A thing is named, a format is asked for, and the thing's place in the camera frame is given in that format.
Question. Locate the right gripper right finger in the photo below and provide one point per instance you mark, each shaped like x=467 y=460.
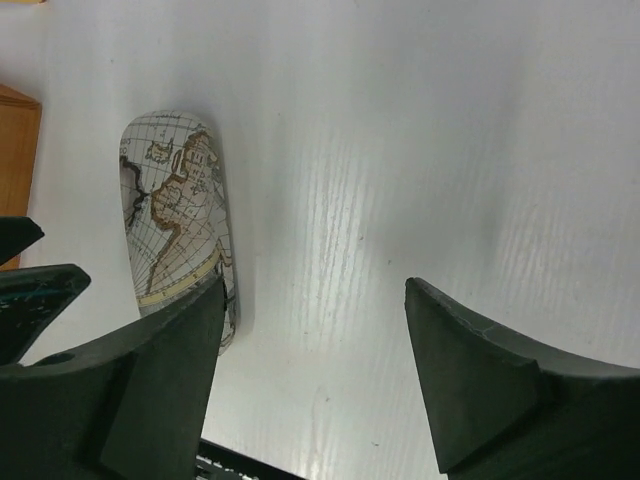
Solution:
x=501 y=405

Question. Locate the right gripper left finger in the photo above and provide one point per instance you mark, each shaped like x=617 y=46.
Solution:
x=128 y=405

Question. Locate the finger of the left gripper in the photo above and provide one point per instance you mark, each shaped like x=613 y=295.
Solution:
x=17 y=233
x=31 y=299

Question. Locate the map print glasses case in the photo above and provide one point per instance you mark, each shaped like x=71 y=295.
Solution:
x=175 y=212

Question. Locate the orange compartment tray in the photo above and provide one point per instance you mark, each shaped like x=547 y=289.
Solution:
x=20 y=127

